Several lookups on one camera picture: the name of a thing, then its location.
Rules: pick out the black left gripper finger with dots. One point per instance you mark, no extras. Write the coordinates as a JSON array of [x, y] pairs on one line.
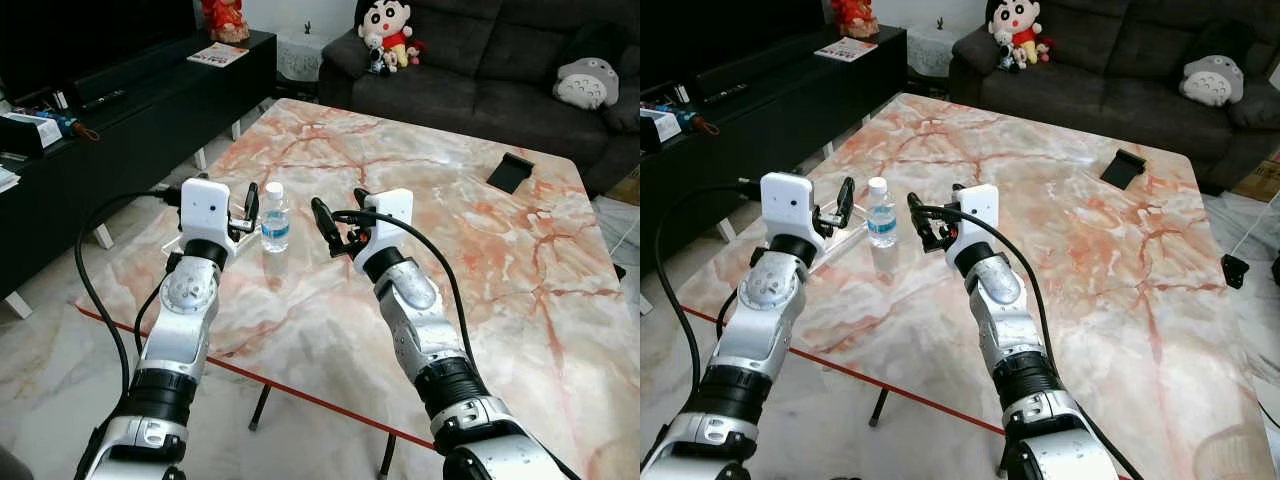
[[253, 203], [847, 200]]

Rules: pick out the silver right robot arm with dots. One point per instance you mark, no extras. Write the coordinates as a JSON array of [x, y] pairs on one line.
[[430, 335], [1010, 335]]

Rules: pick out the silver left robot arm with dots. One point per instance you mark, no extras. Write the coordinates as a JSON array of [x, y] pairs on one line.
[[180, 330], [765, 330]]

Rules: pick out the clear plastic water bottle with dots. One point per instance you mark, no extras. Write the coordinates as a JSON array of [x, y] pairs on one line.
[[881, 220], [275, 225]]

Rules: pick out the clear plastic tray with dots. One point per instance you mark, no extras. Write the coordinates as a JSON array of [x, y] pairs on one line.
[[845, 250]]

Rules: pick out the black low TV cabinet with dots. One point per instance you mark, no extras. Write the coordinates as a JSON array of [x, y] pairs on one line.
[[780, 135], [150, 140]]

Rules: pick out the white lace covered side table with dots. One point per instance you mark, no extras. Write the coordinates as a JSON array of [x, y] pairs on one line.
[[300, 55], [930, 50]]

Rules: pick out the small panda plush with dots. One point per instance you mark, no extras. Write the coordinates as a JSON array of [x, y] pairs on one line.
[[1007, 52], [377, 55]]

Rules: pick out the black phone stand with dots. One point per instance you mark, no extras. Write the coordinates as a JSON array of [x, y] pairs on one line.
[[510, 173], [1123, 168]]

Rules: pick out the colourful magazine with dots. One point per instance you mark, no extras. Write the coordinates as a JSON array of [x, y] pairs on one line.
[[846, 50], [217, 54]]

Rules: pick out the black remote control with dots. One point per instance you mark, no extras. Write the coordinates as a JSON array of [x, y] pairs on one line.
[[725, 94], [103, 100]]

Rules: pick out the dark grey fabric sofa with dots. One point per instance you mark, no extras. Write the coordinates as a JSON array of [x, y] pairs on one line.
[[480, 80], [1110, 80]]

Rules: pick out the cartoon boy plush doll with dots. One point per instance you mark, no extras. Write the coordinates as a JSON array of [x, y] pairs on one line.
[[1014, 20], [385, 22]]

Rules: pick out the black table leg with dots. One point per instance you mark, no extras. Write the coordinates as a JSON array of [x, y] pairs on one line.
[[387, 455], [879, 407], [260, 405]]

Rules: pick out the red festive figurine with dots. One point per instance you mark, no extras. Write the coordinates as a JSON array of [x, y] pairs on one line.
[[225, 20], [855, 17]]

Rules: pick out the black box with white label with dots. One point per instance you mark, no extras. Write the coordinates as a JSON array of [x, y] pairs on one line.
[[660, 127], [30, 132]]

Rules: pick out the brown cardboard box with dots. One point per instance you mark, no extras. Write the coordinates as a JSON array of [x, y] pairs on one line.
[[628, 190], [1262, 178]]

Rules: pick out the black television screen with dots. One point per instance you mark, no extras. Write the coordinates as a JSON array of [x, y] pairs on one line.
[[720, 35], [90, 40]]

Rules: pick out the grey white round plush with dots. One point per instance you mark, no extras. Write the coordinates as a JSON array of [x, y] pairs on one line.
[[1212, 83], [585, 85]]

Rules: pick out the black plug adapter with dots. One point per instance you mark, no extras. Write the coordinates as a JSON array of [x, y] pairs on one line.
[[1236, 271]]

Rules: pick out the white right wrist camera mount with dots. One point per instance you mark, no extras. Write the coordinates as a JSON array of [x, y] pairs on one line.
[[977, 218], [388, 225]]

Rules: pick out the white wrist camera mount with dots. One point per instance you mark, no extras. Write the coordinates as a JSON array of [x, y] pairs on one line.
[[388, 225], [977, 218], [205, 208], [787, 203]]

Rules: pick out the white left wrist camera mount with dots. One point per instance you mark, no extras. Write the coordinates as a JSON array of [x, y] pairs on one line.
[[787, 203], [205, 208]]

